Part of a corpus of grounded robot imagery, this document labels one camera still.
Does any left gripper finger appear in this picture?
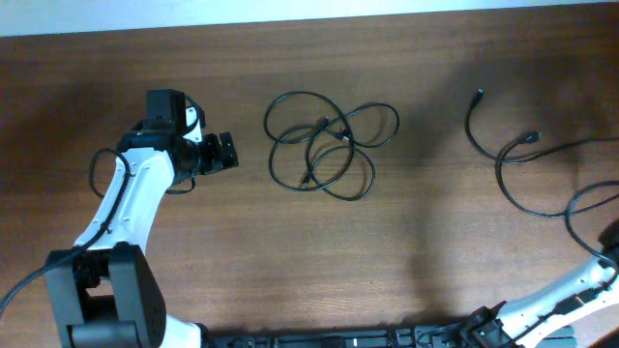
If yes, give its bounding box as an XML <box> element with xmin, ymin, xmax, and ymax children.
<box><xmin>220</xmin><ymin>131</ymin><xmax>239</xmax><ymax>168</ymax></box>
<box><xmin>202</xmin><ymin>133</ymin><xmax>223</xmax><ymax>174</ymax></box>

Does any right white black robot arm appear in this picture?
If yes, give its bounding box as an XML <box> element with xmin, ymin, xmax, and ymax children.
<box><xmin>458</xmin><ymin>222</ymin><xmax>618</xmax><ymax>347</ymax></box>

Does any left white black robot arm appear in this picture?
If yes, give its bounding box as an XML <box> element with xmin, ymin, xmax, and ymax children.
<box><xmin>45</xmin><ymin>89</ymin><xmax>239</xmax><ymax>347</ymax></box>

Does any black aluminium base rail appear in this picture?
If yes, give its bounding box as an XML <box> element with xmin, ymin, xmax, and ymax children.
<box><xmin>207</xmin><ymin>323</ymin><xmax>576</xmax><ymax>348</ymax></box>

